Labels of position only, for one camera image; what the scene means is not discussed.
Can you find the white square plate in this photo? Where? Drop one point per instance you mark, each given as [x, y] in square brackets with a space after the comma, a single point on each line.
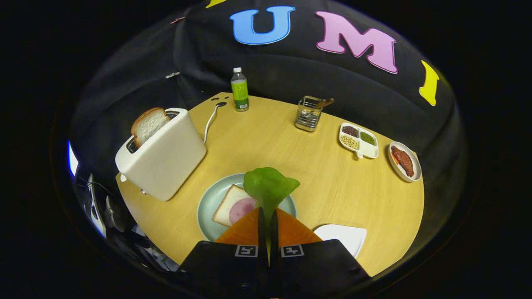
[345, 236]

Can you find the white toaster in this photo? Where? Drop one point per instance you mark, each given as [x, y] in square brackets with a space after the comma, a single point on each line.
[166, 158]

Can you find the silver cloth clip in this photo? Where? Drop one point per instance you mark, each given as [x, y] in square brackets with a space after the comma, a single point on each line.
[172, 75]

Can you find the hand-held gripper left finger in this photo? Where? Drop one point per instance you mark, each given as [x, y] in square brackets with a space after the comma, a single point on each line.
[224, 265]

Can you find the black backdrop cloth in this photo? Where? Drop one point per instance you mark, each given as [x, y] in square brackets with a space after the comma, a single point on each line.
[291, 70]

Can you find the toasted bread slice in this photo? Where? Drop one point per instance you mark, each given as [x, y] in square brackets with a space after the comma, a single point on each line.
[147, 124]

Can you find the lit monitor screen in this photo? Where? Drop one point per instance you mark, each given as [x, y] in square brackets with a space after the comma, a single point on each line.
[71, 160]

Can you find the pile of green beans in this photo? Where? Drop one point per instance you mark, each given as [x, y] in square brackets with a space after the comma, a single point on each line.
[368, 138]

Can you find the green lettuce leaf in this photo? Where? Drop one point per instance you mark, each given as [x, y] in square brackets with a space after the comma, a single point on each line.
[268, 187]

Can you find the green label plastic bottle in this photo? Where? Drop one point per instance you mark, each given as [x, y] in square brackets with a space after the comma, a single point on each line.
[240, 93]

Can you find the pink ham slice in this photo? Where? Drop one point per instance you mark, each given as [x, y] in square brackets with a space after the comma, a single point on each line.
[243, 209]

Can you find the orange cloth clip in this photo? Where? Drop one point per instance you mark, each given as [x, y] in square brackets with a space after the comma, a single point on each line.
[177, 19]

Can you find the small round white plate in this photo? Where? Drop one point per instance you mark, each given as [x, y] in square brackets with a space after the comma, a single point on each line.
[413, 160]

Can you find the white bread slice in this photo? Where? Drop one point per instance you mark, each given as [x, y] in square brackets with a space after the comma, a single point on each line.
[226, 205]

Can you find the white divided dish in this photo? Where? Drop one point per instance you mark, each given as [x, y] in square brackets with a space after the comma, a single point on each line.
[368, 148]

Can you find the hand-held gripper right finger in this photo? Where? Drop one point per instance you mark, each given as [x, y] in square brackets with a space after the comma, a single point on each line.
[316, 265]

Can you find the pile of red beans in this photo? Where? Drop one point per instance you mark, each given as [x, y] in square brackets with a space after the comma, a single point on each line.
[350, 131]

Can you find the pile of yellow beans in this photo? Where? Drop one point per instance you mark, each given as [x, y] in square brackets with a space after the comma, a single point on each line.
[349, 142]

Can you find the brown meat slice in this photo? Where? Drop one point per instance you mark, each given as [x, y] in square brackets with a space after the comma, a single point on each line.
[403, 160]

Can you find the pale green round plate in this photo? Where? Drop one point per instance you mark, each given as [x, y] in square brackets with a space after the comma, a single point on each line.
[208, 203]

